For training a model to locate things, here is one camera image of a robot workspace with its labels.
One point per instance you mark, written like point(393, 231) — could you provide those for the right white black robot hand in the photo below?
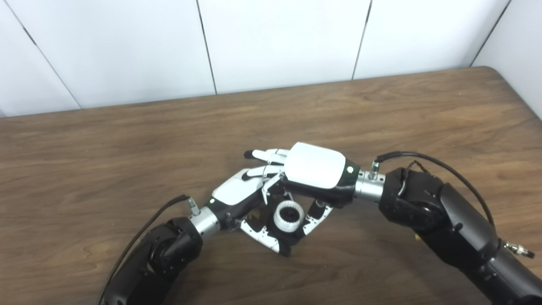
point(315, 169)

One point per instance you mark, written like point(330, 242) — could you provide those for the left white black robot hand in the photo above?
point(233, 195)

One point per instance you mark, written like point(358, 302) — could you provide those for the round black part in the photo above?
point(289, 214)

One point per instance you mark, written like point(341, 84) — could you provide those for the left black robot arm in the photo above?
point(161, 258)

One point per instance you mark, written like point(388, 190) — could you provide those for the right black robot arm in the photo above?
point(449, 220)

